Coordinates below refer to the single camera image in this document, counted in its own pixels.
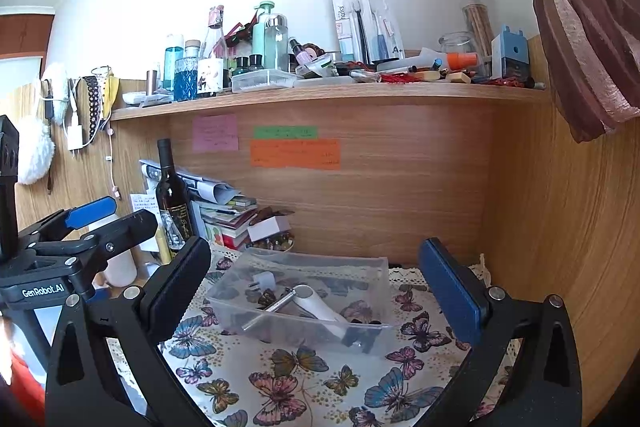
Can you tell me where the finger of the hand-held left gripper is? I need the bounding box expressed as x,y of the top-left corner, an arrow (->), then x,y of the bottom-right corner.
19,197 -> 118,253
27,209 -> 158,270

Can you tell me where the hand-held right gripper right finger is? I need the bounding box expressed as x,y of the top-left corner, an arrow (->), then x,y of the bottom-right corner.
415,238 -> 585,427

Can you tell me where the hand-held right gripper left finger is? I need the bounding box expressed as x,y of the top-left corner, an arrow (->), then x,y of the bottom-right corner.
45,236 -> 213,427

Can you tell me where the white plug adapter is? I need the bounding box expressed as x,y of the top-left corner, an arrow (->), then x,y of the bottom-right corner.
248,273 -> 277,295

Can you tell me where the silver metal tool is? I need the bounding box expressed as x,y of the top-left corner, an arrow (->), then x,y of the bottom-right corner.
242,287 -> 297,333

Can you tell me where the clear plastic container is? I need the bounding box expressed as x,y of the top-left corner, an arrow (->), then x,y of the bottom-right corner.
205,247 -> 401,358

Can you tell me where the white handheld device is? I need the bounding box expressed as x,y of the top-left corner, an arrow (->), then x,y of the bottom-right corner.
292,284 -> 361,340

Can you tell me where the handwritten paper note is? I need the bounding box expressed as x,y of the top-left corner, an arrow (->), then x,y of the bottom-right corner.
131,193 -> 163,253

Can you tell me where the white plastic bottle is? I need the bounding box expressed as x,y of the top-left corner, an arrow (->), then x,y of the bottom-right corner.
102,212 -> 138,287

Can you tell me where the dark wine bottle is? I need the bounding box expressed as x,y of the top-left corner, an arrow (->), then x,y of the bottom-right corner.
155,138 -> 193,260

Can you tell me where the stack of books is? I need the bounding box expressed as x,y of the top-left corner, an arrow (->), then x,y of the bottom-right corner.
192,196 -> 296,253

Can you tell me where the white fluffy duster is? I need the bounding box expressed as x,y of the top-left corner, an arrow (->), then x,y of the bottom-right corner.
17,63 -> 69,185

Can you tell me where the rolled newspaper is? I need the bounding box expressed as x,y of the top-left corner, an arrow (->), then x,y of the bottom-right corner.
139,159 -> 236,202

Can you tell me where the red cloth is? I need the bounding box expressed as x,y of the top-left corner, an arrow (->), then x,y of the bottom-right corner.
7,342 -> 48,427

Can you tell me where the small white box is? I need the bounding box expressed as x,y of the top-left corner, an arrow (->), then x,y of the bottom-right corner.
247,215 -> 292,242

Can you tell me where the yellow hanging cloth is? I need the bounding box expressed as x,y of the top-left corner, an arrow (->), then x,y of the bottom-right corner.
105,77 -> 121,130

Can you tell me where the white flat case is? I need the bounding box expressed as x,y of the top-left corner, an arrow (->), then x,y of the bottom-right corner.
122,91 -> 173,106

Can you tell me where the pink sticky note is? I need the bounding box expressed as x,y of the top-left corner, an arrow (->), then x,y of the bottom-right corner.
192,114 -> 239,152

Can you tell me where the butterfly print tablecloth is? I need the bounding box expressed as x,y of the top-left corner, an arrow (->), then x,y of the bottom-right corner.
102,244 -> 526,427

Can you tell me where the blue patterned glass bottle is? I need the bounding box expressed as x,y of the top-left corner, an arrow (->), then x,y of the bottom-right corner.
173,57 -> 200,102

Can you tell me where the white printed mug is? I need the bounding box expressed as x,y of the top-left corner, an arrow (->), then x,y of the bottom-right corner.
197,58 -> 224,95

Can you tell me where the orange paper note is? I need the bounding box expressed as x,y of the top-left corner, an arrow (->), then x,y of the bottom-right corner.
250,138 -> 342,171

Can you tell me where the clear bottle blue liquid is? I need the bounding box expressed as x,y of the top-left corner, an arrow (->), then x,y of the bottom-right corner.
164,34 -> 186,90

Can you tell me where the green sticky note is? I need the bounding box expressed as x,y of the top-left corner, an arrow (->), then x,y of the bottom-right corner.
253,126 -> 319,140

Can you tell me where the brown wooden cabinet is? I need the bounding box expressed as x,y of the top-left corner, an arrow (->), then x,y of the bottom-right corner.
0,7 -> 55,58

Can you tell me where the clear plastic tray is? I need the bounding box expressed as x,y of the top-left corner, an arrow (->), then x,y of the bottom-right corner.
231,68 -> 296,92

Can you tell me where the tall clear bottle pink tag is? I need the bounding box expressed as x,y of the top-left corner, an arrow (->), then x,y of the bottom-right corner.
202,6 -> 228,62

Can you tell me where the wooden shelf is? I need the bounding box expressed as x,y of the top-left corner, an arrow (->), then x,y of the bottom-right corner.
110,84 -> 551,122

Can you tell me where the orange and white tube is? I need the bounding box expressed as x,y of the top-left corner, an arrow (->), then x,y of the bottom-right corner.
419,48 -> 478,72

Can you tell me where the mint green bottle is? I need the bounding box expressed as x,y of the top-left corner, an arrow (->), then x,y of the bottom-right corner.
251,1 -> 276,70

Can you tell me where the clear bottle silver cap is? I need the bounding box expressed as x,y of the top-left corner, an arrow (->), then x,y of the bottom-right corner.
264,13 -> 290,72

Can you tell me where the blue pencil sharpener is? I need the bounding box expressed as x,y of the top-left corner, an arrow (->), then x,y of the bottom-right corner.
491,25 -> 531,80

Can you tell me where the small pink spray bottle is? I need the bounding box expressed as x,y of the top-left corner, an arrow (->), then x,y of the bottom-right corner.
289,37 -> 308,68

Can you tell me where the tall jar of sticks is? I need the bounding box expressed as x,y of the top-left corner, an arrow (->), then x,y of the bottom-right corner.
461,0 -> 496,58

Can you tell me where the toothbrush package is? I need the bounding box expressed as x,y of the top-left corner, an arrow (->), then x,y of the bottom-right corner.
350,0 -> 406,62

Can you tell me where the white cardboard package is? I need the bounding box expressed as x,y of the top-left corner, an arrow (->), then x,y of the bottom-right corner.
331,0 -> 358,60

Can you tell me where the maroon tied curtain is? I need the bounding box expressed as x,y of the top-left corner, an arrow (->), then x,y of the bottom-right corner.
435,0 -> 640,144

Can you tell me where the white charging cable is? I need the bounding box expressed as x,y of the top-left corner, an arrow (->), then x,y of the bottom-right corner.
102,122 -> 122,200

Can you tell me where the black lace strap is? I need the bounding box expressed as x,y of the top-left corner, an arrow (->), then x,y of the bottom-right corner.
82,76 -> 101,145

